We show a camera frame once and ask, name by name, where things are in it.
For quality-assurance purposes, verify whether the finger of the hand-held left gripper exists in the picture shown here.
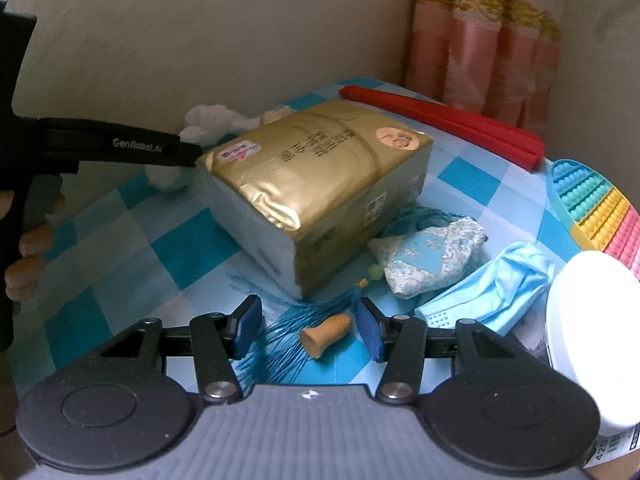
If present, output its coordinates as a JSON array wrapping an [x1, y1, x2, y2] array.
[[36, 117, 204, 169]]

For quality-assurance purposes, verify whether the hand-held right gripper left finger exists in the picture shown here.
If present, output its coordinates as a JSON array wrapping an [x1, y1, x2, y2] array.
[[100, 295, 263, 404]]

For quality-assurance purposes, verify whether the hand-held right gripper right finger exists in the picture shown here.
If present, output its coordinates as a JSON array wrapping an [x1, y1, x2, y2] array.
[[354, 296, 522, 404]]

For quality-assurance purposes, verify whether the orange foam earplug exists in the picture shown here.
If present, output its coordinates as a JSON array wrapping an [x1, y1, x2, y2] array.
[[299, 314, 353, 361]]

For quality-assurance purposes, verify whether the person's left hand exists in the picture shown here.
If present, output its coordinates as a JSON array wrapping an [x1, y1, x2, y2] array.
[[0, 187, 67, 303]]

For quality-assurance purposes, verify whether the embroidered sachet with blue tassel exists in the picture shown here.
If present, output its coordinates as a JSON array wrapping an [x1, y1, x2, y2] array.
[[225, 205, 489, 391]]

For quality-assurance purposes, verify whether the blue checkered tablecloth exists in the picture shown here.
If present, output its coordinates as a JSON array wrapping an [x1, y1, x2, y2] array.
[[15, 77, 640, 397]]

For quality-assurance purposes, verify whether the crumpled blue face mask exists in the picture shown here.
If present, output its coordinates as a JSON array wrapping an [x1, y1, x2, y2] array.
[[415, 241, 557, 337]]

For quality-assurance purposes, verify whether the gold tissue pack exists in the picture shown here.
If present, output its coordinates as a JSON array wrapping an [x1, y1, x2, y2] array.
[[196, 99, 435, 302]]

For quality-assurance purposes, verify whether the red folding fan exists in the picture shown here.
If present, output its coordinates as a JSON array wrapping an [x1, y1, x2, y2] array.
[[339, 85, 546, 174]]

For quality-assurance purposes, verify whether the clear jar with white lid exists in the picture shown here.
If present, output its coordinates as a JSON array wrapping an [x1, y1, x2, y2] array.
[[544, 250, 640, 463]]

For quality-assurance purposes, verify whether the rainbow silicone bubble toy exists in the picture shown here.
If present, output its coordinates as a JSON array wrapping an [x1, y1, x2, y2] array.
[[546, 159, 640, 281]]

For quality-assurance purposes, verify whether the pink patterned curtain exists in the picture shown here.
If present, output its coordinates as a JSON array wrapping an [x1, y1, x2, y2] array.
[[405, 0, 564, 136]]

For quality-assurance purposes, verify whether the white knotted rope toy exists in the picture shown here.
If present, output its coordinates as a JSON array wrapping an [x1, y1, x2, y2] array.
[[179, 104, 295, 148]]

